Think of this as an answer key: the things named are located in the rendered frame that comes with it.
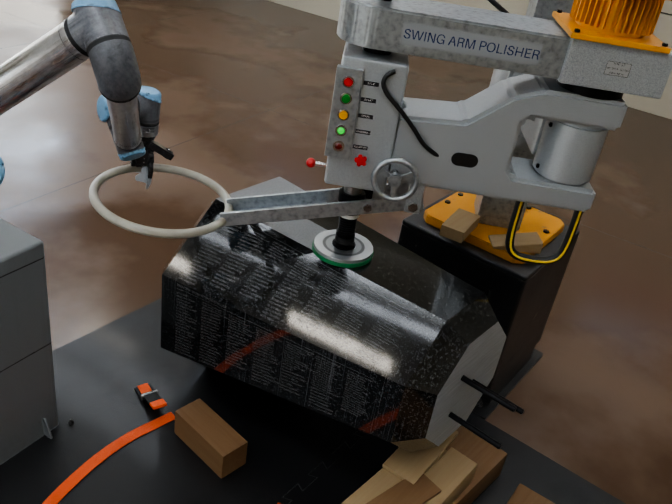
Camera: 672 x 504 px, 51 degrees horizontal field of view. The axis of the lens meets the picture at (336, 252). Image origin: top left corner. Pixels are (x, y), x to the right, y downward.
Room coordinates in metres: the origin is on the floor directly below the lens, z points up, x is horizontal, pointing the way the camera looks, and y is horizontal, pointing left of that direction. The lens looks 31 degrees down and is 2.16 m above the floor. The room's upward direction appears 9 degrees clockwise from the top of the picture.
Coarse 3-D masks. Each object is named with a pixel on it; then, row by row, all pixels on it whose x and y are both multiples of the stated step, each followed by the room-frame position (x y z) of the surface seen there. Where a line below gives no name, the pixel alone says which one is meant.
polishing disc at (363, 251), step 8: (328, 232) 2.25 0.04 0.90; (320, 240) 2.18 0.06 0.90; (328, 240) 2.19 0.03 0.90; (360, 240) 2.23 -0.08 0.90; (368, 240) 2.24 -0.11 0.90; (320, 248) 2.13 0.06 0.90; (328, 248) 2.14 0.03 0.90; (360, 248) 2.17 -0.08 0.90; (368, 248) 2.18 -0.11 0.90; (328, 256) 2.09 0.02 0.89; (336, 256) 2.09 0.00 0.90; (344, 256) 2.10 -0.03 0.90; (352, 256) 2.11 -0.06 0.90; (360, 256) 2.12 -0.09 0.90; (368, 256) 2.13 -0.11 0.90
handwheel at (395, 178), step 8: (384, 160) 2.03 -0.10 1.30; (392, 160) 2.02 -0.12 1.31; (400, 160) 2.02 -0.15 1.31; (376, 168) 2.02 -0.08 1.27; (376, 176) 2.02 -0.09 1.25; (392, 176) 2.02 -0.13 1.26; (400, 176) 2.02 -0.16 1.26; (408, 176) 2.02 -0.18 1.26; (416, 176) 2.02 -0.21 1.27; (376, 184) 2.02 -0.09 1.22; (392, 184) 2.01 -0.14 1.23; (400, 184) 2.01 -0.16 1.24; (416, 184) 2.02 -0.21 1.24; (376, 192) 2.02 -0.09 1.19; (392, 192) 2.02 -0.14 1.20; (408, 192) 2.03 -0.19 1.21; (392, 200) 2.02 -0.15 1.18; (400, 200) 2.02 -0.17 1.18
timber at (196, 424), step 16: (176, 416) 2.00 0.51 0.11; (192, 416) 2.00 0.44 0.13; (208, 416) 2.01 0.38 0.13; (176, 432) 2.00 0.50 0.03; (192, 432) 1.94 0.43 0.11; (208, 432) 1.93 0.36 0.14; (224, 432) 1.94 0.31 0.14; (192, 448) 1.93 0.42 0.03; (208, 448) 1.88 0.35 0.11; (224, 448) 1.86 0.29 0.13; (240, 448) 1.89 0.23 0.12; (208, 464) 1.87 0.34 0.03; (224, 464) 1.83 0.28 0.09; (240, 464) 1.89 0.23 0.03
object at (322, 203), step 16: (304, 192) 2.23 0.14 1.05; (320, 192) 2.23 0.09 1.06; (336, 192) 2.23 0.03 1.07; (384, 192) 2.23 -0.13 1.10; (400, 192) 2.23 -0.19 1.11; (240, 208) 2.23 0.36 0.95; (256, 208) 2.22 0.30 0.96; (272, 208) 2.12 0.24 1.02; (288, 208) 2.12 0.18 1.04; (304, 208) 2.12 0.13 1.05; (320, 208) 2.12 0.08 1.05; (336, 208) 2.12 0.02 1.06; (352, 208) 2.12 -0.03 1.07; (368, 208) 2.11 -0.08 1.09; (384, 208) 2.12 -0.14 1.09; (400, 208) 2.12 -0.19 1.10; (416, 208) 2.09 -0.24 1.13; (240, 224) 2.12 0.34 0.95
